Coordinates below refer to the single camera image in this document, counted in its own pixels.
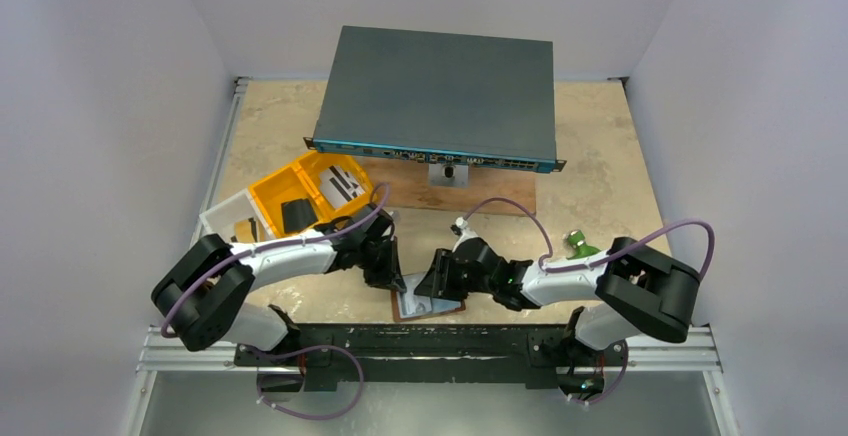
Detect grey blue network switch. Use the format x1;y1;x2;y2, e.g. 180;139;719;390
304;26;565;174

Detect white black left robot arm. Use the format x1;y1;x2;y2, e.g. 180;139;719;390
151;204;406;352

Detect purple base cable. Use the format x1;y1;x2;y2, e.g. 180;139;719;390
255;346;367;423
566;346;629;408

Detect green toy figure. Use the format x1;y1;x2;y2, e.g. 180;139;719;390
563;229;601;260

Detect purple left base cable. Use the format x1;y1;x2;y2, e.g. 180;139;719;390
255;346;367;423

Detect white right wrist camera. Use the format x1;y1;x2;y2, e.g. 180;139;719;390
450;217;479;249

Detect aluminium frame rail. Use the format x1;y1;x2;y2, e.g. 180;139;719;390
135;76;252;375

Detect yellow plastic bin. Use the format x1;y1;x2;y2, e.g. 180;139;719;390
249;151;373;237

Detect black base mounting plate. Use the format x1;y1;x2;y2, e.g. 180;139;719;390
234;323;623;392

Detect brown leather card holder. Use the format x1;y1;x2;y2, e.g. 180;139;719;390
390;272;466;323

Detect brown wooden board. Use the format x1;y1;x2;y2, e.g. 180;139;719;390
356;157;537;213

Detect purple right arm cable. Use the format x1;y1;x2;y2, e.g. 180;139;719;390
453;197;717;282

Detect white cards in bin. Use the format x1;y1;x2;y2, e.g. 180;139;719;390
319;165;366;209

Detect black card in bin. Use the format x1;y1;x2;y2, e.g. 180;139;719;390
281;198;318;234

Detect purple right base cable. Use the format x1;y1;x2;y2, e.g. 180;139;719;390
566;346;629;408

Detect grey metal camera stand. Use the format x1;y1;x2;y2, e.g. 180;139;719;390
428;163;469;188

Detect white plastic bin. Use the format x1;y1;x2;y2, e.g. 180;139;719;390
200;189;273;243

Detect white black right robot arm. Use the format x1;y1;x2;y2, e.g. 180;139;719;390
414;237;700;350

